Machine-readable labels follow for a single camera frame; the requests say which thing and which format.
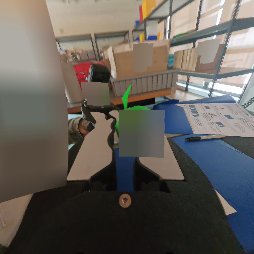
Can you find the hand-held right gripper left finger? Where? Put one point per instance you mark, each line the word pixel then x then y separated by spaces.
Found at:
pixel 95 150

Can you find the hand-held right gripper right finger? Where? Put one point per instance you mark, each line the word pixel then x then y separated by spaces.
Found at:
pixel 166 168

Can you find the green plastic toy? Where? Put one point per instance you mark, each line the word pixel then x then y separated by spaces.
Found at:
pixel 126 95

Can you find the blue paper folder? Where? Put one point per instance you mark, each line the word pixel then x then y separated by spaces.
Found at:
pixel 214 164

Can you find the person's left hand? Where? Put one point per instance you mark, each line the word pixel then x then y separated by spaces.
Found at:
pixel 84 128

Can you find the red plastic basket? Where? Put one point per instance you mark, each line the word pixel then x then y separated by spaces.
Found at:
pixel 81 69

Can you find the large cardboard box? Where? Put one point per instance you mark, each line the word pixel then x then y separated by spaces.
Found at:
pixel 123 63

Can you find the background shelving unit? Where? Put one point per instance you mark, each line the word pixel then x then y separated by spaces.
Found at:
pixel 91 47

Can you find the pale cylinder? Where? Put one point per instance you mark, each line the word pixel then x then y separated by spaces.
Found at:
pixel 71 85

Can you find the wooden table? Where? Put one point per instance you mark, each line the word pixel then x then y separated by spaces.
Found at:
pixel 138 97

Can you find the grey plastic crate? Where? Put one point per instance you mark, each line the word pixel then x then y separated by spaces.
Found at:
pixel 146 83

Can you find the black marker pen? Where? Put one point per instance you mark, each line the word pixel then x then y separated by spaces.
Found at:
pixel 204 137

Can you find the blue paper sheet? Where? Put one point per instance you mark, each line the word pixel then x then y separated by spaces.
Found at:
pixel 218 99
pixel 174 119

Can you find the white paper sheet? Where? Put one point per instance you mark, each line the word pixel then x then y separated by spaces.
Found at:
pixel 226 206

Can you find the printed instruction sheet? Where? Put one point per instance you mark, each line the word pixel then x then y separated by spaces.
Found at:
pixel 218 119

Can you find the yellow box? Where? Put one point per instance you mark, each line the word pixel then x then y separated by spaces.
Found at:
pixel 148 8

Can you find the stack of flat cardboard boxes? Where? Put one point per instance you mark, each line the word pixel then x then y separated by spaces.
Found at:
pixel 184 59

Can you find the white card with black print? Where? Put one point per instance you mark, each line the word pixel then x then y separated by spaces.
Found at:
pixel 248 101

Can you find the person's pale clothing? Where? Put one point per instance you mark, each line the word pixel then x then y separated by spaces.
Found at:
pixel 11 218

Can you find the metal shelf rack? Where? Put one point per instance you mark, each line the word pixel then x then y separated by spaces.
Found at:
pixel 220 25

